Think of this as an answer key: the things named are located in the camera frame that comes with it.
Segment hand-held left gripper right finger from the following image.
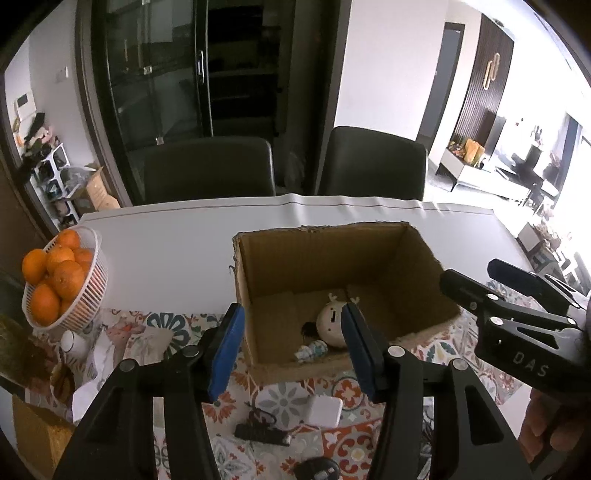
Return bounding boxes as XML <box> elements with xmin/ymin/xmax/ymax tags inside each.
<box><xmin>342</xmin><ymin>302</ymin><xmax>532</xmax><ymax>480</ymax></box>

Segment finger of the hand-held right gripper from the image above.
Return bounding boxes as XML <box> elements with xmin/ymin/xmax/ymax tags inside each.
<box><xmin>488</xmin><ymin>258</ymin><xmax>591</xmax><ymax>324</ymax></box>
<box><xmin>440</xmin><ymin>269</ymin><xmax>591</xmax><ymax>394</ymax></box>

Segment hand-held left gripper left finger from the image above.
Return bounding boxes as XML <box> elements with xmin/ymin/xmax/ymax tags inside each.
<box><xmin>53</xmin><ymin>302</ymin><xmax>246</xmax><ymax>480</ymax></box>

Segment white battery charger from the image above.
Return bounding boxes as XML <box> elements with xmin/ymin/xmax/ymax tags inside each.
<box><xmin>306</xmin><ymin>394</ymin><xmax>343</xmax><ymax>428</ymax></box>

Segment black power adapter with cable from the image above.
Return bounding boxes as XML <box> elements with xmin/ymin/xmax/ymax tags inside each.
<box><xmin>233</xmin><ymin>401</ymin><xmax>293</xmax><ymax>448</ymax></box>

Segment brown cardboard box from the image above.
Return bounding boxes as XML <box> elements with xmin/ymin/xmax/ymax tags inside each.
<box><xmin>231</xmin><ymin>222</ymin><xmax>461</xmax><ymax>386</ymax></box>

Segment person's right hand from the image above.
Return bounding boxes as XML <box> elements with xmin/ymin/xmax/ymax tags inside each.
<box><xmin>519</xmin><ymin>385</ymin><xmax>591</xmax><ymax>467</ymax></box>

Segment round white deer toy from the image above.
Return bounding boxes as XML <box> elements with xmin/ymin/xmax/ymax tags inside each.
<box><xmin>316</xmin><ymin>292</ymin><xmax>363</xmax><ymax>349</ymax></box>

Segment small white teal figurine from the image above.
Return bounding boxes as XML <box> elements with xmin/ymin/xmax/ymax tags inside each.
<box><xmin>294</xmin><ymin>340</ymin><xmax>329</xmax><ymax>363</ymax></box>

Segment colourful patterned table mat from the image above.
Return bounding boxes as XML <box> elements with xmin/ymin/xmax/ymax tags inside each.
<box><xmin>74</xmin><ymin>307</ymin><xmax>536</xmax><ymax>480</ymax></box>

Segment floral cloth tissue pouch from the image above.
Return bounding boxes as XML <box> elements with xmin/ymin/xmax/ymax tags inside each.
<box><xmin>69</xmin><ymin>318</ymin><xmax>176</xmax><ymax>421</ymax></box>

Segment white low cabinet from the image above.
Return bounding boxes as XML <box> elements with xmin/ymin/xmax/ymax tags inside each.
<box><xmin>434</xmin><ymin>145</ymin><xmax>536</xmax><ymax>195</ymax></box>

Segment black round device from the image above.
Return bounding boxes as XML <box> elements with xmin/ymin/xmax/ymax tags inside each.
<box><xmin>293</xmin><ymin>457</ymin><xmax>342</xmax><ymax>480</ymax></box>

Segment white table cloth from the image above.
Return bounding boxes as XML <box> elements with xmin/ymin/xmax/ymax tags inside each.
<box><xmin>76</xmin><ymin>194</ymin><xmax>539</xmax><ymax>319</ymax></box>

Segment yellow bag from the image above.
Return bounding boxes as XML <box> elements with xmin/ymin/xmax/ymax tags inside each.
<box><xmin>462</xmin><ymin>137</ymin><xmax>485</xmax><ymax>163</ymax></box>

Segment small white cup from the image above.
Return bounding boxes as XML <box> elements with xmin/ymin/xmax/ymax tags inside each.
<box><xmin>60</xmin><ymin>330</ymin><xmax>89</xmax><ymax>363</ymax></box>

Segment white slatted fruit basket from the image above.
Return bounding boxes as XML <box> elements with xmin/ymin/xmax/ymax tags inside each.
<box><xmin>22</xmin><ymin>226</ymin><xmax>109</xmax><ymax>332</ymax></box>

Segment dark leather chair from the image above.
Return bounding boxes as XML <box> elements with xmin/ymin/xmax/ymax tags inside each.
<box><xmin>143</xmin><ymin>136</ymin><xmax>277</xmax><ymax>206</ymax></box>
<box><xmin>314</xmin><ymin>126</ymin><xmax>428</xmax><ymax>201</ymax></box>

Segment pile of oranges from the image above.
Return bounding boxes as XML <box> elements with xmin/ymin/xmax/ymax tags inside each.
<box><xmin>22</xmin><ymin>229</ymin><xmax>95</xmax><ymax>326</ymax></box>

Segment glass vase with dried flowers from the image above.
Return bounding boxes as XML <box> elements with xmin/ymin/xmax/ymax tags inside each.
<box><xmin>0</xmin><ymin>270</ymin><xmax>77</xmax><ymax>402</ymax></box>

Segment open cardboard carton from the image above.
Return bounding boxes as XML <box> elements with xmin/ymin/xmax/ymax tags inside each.
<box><xmin>69</xmin><ymin>164</ymin><xmax>122</xmax><ymax>214</ymax></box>

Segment white cube shelf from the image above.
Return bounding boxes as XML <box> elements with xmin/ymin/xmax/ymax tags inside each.
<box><xmin>32</xmin><ymin>143</ymin><xmax>79</xmax><ymax>232</ymax></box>

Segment dark glass door cabinet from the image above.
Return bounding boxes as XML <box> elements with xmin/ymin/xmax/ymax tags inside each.
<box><xmin>76</xmin><ymin>0</ymin><xmax>352</xmax><ymax>206</ymax></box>

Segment white wall intercom panel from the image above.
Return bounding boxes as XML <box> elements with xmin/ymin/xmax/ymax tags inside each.
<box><xmin>14</xmin><ymin>92</ymin><xmax>38</xmax><ymax>121</ymax></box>

